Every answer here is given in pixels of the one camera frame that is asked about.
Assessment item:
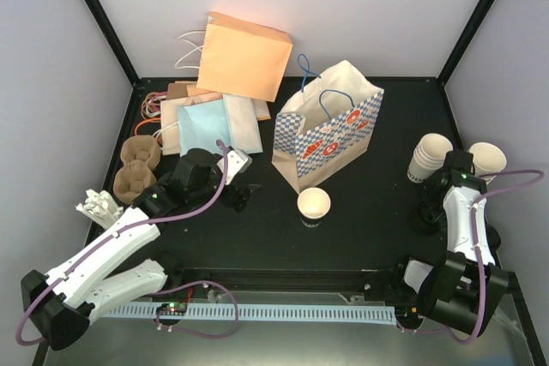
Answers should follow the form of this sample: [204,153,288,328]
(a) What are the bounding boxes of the single white paper cup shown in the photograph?
[297,188,331,228]

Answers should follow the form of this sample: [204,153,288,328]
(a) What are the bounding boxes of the blue checkered paper bag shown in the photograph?
[272,54,384,193]

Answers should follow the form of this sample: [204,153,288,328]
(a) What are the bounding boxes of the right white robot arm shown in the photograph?
[389,149,510,345]

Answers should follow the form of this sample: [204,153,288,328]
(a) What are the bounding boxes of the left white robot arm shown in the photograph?
[15,141,254,351]

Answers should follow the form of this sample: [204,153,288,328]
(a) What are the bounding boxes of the short stack paper cups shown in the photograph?
[407,133,453,183]

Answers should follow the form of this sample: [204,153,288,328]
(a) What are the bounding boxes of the white paper bag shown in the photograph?
[223,94,263,154]

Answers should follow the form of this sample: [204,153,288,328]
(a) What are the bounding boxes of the tall stack paper cups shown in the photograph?
[468,142,507,177]

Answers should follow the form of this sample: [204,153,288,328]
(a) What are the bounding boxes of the light blue paper bag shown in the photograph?
[177,99,232,156]

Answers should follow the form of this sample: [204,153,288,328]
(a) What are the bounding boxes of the beige kraft paper bag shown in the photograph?
[160,93,222,155]

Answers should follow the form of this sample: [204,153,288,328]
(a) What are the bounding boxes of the brown pulp cup carrier stack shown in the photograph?
[113,135,161,205]

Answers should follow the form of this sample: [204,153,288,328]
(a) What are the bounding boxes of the brown flat paper bag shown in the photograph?
[166,81,196,100]

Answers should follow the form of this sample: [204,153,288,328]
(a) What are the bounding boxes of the orange paper bag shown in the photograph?
[197,12,293,102]

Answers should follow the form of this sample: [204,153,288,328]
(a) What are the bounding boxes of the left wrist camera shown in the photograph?
[219,148,252,185]

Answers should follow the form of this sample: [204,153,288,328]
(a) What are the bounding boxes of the light blue cable duct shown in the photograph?
[105,302,396,326]

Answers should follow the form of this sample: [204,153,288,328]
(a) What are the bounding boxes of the orange bag handle cord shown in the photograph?
[135,118,162,134]

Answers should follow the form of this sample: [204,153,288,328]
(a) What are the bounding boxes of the blue bag handle cord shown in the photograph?
[319,89,356,123]

